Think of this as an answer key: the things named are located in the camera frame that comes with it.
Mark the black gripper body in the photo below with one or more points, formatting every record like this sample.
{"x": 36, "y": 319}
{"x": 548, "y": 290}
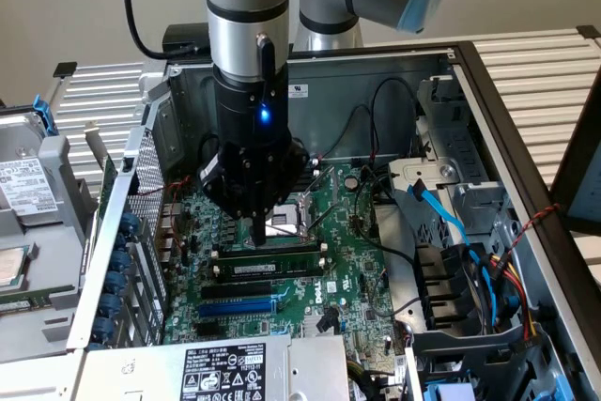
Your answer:
{"x": 244, "y": 114}

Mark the green RAM stick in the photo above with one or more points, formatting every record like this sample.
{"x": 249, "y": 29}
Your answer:
{"x": 291, "y": 262}
{"x": 19, "y": 304}

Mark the CPU socket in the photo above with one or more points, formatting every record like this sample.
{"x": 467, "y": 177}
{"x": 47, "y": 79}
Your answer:
{"x": 287, "y": 217}

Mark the metal socket cover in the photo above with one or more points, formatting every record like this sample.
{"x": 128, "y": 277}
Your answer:
{"x": 334, "y": 182}

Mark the metal locking lever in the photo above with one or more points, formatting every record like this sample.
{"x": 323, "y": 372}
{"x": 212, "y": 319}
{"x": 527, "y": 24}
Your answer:
{"x": 286, "y": 231}
{"x": 328, "y": 216}

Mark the metal rear port stack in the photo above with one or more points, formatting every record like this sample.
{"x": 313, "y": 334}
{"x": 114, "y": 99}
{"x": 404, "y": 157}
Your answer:
{"x": 169, "y": 211}

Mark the round coin battery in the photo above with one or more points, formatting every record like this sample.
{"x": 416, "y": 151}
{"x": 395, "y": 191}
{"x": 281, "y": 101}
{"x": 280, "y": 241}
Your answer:
{"x": 350, "y": 181}

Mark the open metal PC case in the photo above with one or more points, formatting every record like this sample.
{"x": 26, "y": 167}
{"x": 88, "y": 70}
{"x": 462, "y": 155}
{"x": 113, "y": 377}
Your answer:
{"x": 328, "y": 105}

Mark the green Dell motherboard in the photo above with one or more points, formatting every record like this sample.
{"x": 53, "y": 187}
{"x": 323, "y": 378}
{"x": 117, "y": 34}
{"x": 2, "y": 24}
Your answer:
{"x": 347, "y": 241}

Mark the blue card retention clip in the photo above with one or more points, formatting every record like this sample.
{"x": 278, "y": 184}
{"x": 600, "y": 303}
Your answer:
{"x": 129, "y": 223}
{"x": 115, "y": 283}
{"x": 103, "y": 330}
{"x": 109, "y": 306}
{"x": 120, "y": 262}

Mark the black box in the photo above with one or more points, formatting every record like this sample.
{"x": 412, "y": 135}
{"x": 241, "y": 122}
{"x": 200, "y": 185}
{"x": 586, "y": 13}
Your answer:
{"x": 183, "y": 35}

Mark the long black expansion slot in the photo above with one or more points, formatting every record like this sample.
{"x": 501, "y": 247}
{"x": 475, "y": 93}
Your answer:
{"x": 235, "y": 290}

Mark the green graphics card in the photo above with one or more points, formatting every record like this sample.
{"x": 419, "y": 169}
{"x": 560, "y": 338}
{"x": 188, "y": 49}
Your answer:
{"x": 109, "y": 175}

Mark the blue expansion slot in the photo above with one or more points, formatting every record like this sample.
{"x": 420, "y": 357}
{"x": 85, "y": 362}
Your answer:
{"x": 235, "y": 309}

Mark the short black expansion slot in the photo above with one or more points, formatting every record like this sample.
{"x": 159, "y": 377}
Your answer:
{"x": 206, "y": 329}

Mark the silver heatsink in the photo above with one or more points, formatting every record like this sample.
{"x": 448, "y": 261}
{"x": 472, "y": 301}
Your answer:
{"x": 310, "y": 327}

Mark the grey parts rack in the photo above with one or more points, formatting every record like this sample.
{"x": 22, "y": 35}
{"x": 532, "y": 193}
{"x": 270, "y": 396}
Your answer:
{"x": 66, "y": 194}

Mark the black plastic fan shroud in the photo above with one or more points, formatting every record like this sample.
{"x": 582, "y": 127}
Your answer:
{"x": 436, "y": 279}

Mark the black table end cap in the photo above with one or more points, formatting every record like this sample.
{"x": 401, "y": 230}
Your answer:
{"x": 589, "y": 31}
{"x": 66, "y": 69}

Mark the metal disk bay cage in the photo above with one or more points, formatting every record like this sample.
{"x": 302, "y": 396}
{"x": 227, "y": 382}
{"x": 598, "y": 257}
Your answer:
{"x": 469, "y": 147}

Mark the hard disk white label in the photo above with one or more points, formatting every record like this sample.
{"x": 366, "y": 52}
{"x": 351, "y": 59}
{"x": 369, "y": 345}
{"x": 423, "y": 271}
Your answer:
{"x": 28, "y": 180}

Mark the grey power supply unit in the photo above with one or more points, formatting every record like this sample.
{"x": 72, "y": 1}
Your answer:
{"x": 141, "y": 373}

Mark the CPU chip silver lid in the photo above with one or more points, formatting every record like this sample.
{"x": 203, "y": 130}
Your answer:
{"x": 11, "y": 267}

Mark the blue plastic latch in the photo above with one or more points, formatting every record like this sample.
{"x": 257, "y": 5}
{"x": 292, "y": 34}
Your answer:
{"x": 565, "y": 389}
{"x": 446, "y": 392}

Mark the dark case side panel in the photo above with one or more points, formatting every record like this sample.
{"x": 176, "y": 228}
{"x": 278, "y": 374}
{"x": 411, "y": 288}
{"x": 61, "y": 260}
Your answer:
{"x": 570, "y": 171}

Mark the silver metal bracket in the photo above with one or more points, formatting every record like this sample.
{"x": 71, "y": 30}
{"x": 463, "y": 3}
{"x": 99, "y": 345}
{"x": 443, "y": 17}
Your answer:
{"x": 413, "y": 171}

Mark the blue plastic disk rail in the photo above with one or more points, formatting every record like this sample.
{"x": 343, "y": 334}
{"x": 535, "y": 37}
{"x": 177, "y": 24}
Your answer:
{"x": 44, "y": 112}

